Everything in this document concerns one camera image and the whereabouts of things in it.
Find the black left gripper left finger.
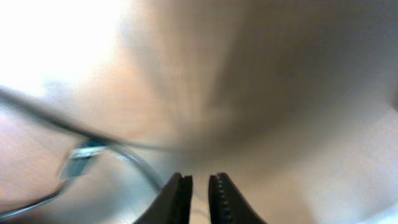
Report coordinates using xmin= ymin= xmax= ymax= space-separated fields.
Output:
xmin=133 ymin=172 xmax=193 ymax=224

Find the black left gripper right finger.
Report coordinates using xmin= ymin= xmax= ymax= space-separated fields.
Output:
xmin=208 ymin=172 xmax=266 ymax=224

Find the black usb cable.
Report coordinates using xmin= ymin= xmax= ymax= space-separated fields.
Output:
xmin=0 ymin=85 xmax=175 ymax=220

